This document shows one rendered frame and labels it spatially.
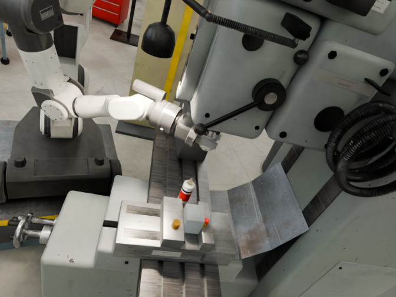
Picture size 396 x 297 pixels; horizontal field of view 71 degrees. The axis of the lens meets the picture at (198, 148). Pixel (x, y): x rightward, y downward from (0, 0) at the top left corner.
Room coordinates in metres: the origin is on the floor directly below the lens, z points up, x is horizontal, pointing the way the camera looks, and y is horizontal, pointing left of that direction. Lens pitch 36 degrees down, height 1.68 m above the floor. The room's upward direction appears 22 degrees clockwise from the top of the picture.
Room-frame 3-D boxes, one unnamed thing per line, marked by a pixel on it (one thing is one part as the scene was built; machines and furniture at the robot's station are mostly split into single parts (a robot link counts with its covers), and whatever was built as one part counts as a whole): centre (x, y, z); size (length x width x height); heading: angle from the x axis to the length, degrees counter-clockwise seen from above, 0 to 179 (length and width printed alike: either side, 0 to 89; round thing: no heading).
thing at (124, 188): (0.69, -0.02, 0.79); 0.50 x 0.35 x 0.12; 107
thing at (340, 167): (0.58, -0.33, 1.45); 0.18 x 0.16 x 0.21; 107
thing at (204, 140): (0.66, -0.02, 1.23); 0.06 x 0.02 x 0.03; 85
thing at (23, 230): (0.55, 0.46, 0.63); 0.16 x 0.12 x 0.12; 107
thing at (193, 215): (0.55, -0.06, 1.04); 0.06 x 0.05 x 0.06; 19
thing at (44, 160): (1.14, 0.73, 0.59); 0.64 x 0.52 x 0.33; 35
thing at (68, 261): (0.69, 0.00, 0.43); 0.81 x 0.32 x 0.60; 107
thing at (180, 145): (1.05, 0.05, 1.03); 0.22 x 0.12 x 0.20; 24
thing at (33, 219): (0.68, 0.53, 0.51); 0.22 x 0.06 x 0.06; 107
